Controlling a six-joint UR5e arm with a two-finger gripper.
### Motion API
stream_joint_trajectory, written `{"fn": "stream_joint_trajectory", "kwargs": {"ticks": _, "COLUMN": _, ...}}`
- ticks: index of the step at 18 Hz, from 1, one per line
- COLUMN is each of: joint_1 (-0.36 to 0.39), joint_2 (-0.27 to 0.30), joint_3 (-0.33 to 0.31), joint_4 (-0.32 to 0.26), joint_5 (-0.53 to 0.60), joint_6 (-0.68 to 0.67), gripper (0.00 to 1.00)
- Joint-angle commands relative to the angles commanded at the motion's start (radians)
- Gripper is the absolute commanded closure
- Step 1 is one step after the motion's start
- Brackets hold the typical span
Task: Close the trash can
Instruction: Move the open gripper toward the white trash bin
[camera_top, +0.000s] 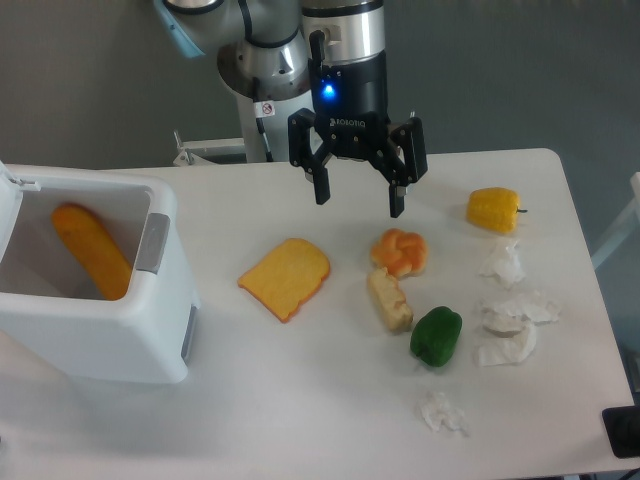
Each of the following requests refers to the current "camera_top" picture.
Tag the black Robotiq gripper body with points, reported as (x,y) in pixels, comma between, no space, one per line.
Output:
(350,96)

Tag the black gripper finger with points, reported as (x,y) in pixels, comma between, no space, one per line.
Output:
(301,154)
(401,159)

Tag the white trash can lid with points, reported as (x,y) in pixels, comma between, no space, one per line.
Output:
(12,193)

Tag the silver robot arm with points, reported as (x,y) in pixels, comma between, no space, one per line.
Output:
(310,83)

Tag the white trash can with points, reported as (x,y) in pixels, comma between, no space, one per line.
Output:
(50,304)

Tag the orange braided bun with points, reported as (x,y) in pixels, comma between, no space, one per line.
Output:
(401,253)

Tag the yellow bell pepper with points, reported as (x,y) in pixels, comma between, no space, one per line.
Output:
(495,209)

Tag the yellow toast slice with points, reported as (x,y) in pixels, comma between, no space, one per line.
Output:
(286,277)

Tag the beige bread chunk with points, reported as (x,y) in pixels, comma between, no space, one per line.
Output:
(390,300)

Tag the crumpled white tissue top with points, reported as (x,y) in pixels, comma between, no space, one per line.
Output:
(503,263)

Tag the crumpled white tissue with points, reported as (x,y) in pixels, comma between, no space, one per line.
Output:
(503,263)
(508,350)
(534,306)
(438,413)

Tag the green bell pepper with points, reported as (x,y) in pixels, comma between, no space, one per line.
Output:
(435,336)

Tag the crumpled white tissue middle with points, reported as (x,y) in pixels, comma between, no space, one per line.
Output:
(534,306)

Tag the crumpled white tissue lower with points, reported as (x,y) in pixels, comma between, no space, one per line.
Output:
(508,350)

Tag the crumpled white tissue bottom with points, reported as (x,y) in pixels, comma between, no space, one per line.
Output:
(438,413)

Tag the black device at edge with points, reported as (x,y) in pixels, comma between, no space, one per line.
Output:
(622,428)

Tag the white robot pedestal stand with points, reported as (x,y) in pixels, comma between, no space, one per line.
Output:
(264,135)

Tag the white chair frame right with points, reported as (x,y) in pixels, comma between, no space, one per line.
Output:
(620,228)

